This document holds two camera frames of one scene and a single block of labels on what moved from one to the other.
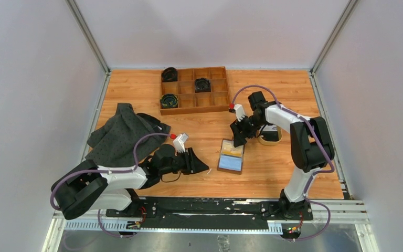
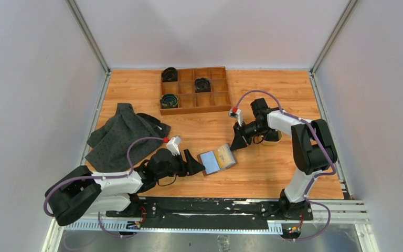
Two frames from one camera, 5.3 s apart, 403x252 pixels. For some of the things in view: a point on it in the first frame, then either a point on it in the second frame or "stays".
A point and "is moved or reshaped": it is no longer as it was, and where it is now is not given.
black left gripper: x=192 y=164 stays
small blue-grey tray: x=231 y=158 is moved or reshaped
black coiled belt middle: x=202 y=85 stays
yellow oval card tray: x=266 y=143 stays
